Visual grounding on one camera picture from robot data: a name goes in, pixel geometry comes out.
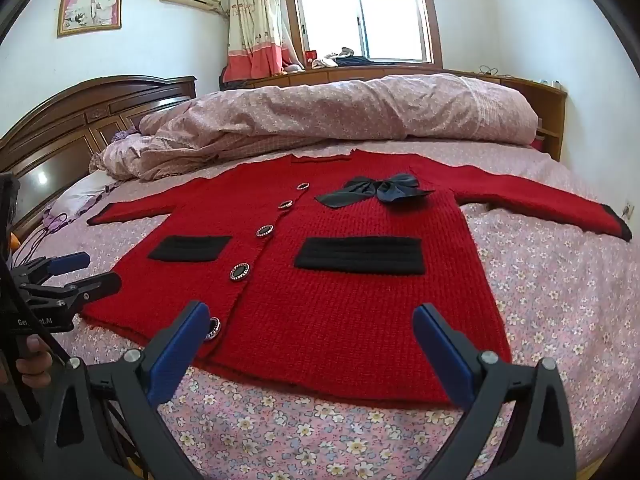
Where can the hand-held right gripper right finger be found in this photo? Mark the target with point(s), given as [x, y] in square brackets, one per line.
[440, 350]

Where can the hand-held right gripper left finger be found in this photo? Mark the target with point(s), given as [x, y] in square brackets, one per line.
[175, 355]

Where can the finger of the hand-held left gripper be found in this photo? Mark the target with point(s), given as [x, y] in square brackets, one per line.
[95, 287]
[70, 261]

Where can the red knitted cardigan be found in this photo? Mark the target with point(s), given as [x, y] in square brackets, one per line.
[350, 310]

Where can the person's left hand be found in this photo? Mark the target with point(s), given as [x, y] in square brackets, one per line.
[31, 360]

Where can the white pillow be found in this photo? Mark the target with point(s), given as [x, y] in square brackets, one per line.
[75, 197]

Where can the dark wooden headboard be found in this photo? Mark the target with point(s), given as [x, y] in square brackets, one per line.
[75, 125]

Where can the pink floral bed sheet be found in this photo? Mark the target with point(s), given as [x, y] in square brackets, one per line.
[300, 435]

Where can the framed wedding photo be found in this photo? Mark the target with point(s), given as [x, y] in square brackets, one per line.
[91, 1]

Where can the pink floral duvet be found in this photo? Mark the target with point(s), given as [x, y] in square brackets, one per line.
[325, 110]

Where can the wooden bedside cabinet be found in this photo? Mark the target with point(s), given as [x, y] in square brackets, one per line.
[550, 105]

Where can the cream and red curtain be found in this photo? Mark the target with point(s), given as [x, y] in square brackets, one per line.
[255, 25]

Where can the dark cloth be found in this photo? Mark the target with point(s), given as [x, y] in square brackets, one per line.
[356, 60]

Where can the white cloth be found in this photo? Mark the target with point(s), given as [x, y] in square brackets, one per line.
[325, 62]

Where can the small red box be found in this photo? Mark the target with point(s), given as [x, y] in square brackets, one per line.
[311, 55]

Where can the wooden framed window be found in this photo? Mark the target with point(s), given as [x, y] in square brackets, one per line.
[360, 10]

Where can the white wall socket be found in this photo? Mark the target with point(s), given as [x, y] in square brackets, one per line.
[627, 208]

